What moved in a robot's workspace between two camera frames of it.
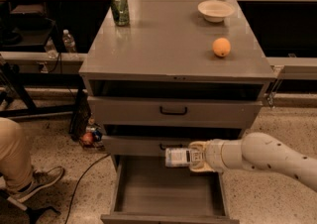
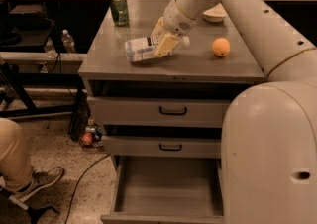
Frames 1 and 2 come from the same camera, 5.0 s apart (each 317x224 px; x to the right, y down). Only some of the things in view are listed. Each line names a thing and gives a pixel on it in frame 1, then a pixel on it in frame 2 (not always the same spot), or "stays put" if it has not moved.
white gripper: (215, 155) to (175, 18)
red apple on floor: (87, 138) stays put
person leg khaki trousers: (16, 168) stays put
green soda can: (120, 8) stays put
